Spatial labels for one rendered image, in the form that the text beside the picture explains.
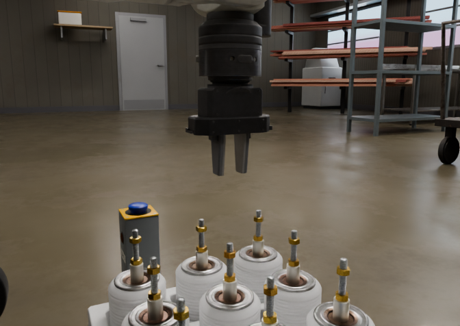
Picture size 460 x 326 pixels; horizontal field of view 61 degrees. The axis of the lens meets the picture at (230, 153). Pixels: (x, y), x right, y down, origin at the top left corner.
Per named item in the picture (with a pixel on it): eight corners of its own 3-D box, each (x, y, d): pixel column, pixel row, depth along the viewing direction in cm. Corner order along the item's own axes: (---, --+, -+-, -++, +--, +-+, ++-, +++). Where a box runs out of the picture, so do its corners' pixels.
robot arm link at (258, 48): (202, 138, 50) (200, 40, 48) (176, 130, 58) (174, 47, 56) (284, 133, 55) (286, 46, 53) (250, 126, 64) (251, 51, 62)
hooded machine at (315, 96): (341, 108, 962) (345, 46, 937) (319, 109, 936) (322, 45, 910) (322, 107, 1037) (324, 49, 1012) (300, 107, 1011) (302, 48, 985)
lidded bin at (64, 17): (81, 27, 824) (81, 15, 820) (83, 24, 790) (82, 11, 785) (58, 26, 806) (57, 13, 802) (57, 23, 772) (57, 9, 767)
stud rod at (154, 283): (157, 304, 56) (155, 255, 55) (159, 307, 55) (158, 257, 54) (150, 306, 56) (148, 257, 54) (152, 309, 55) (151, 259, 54)
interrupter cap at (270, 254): (274, 266, 72) (274, 262, 72) (235, 261, 74) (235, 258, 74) (279, 249, 79) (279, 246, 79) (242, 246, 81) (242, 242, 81)
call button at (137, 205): (131, 218, 80) (130, 208, 79) (126, 211, 83) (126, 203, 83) (150, 215, 82) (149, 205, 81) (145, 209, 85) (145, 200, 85)
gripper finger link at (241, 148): (244, 174, 57) (244, 132, 56) (233, 170, 60) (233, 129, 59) (253, 173, 58) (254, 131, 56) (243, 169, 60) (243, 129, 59)
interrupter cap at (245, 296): (233, 282, 66) (233, 278, 66) (263, 301, 60) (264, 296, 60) (196, 297, 61) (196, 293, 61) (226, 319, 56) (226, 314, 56)
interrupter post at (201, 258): (200, 263, 73) (200, 246, 72) (211, 266, 72) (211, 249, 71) (192, 268, 71) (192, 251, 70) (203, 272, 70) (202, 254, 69)
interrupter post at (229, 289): (231, 293, 63) (231, 274, 62) (240, 299, 61) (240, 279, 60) (218, 298, 61) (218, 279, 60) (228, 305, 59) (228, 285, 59)
